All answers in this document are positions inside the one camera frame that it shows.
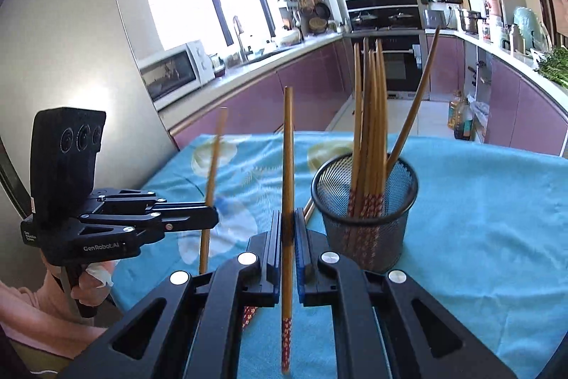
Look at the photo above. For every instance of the red-patterned wooden chopstick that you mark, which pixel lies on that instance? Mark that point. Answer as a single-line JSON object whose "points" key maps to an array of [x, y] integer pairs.
{"points": [[287, 148], [249, 314], [213, 166]]}

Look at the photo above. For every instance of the black mesh holder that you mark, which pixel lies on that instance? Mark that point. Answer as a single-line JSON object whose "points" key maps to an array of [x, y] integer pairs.
{"points": [[377, 241]]}

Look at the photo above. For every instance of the steel stock pot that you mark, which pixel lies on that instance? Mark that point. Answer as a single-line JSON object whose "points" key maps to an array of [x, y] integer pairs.
{"points": [[469, 21]]}

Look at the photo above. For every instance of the steel thermos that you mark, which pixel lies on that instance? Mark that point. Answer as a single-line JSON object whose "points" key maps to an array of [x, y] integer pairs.
{"points": [[514, 38]]}

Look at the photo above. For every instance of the grey refrigerator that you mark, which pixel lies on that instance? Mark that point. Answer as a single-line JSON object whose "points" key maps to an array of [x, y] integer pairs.
{"points": [[66, 50]]}

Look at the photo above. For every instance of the blue floral tablecloth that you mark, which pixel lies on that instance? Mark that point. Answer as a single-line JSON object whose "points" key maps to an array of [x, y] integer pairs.
{"points": [[466, 228]]}

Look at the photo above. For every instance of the mint green appliance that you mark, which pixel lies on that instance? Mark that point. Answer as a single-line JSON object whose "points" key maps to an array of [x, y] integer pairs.
{"points": [[530, 28]]}

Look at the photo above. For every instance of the person's left forearm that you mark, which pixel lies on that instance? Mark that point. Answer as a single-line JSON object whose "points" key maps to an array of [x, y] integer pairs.
{"points": [[44, 317]]}

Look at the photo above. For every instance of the pink kettle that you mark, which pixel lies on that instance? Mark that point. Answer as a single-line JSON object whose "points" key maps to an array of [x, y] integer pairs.
{"points": [[494, 6]]}

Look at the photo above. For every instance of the person's left hand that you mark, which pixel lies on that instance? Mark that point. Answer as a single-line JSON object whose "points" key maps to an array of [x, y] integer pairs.
{"points": [[100, 285]]}

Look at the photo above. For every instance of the green leafy vegetables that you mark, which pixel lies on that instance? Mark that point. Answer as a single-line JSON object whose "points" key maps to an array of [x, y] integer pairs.
{"points": [[554, 68]]}

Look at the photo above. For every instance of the steel faucet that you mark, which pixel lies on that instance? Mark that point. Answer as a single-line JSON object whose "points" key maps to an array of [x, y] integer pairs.
{"points": [[240, 37]]}

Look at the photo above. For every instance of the pink base cabinet row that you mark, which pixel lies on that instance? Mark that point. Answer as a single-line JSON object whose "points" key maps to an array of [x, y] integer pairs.
{"points": [[519, 108], [266, 95]]}

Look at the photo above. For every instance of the white bowl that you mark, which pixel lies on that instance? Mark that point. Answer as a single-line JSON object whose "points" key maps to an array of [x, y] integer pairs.
{"points": [[285, 38]]}

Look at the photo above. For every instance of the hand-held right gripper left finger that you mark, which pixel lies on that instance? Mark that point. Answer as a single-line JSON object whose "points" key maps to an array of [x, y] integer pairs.
{"points": [[276, 246]]}

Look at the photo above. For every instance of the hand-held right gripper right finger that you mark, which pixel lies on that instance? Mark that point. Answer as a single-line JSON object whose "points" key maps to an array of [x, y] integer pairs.
{"points": [[301, 246]]}

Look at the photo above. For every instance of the yellow oil bottle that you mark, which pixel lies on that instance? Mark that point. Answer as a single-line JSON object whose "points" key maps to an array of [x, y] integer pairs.
{"points": [[456, 117]]}

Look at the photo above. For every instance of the black lidded pot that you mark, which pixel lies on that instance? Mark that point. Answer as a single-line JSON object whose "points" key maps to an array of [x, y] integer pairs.
{"points": [[364, 20], [403, 19]]}

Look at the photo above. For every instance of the grey toaster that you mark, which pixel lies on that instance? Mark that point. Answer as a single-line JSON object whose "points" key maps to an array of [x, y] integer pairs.
{"points": [[435, 18]]}

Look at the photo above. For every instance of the black built-in oven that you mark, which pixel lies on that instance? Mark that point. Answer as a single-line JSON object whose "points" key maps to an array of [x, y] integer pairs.
{"points": [[399, 63]]}

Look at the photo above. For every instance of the pink wall picture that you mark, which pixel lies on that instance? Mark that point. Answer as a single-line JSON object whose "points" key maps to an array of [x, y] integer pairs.
{"points": [[560, 10]]}

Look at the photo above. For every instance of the bundle of wooden chopsticks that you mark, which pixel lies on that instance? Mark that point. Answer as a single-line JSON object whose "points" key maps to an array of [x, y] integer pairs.
{"points": [[372, 117]]}

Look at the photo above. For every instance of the black range hood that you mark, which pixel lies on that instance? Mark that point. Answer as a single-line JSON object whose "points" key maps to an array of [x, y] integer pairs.
{"points": [[381, 4]]}

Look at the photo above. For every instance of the woven basket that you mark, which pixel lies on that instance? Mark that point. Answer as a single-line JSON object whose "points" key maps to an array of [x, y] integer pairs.
{"points": [[317, 25]]}

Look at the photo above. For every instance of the hanging black pan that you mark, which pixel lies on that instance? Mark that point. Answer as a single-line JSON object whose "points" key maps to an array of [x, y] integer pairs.
{"points": [[322, 10]]}

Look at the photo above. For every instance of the white microwave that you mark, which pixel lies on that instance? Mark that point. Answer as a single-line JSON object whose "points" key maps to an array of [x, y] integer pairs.
{"points": [[168, 72]]}

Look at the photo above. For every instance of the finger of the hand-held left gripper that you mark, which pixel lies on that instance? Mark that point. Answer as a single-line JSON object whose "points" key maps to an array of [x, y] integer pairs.
{"points": [[191, 219], [128, 198]]}

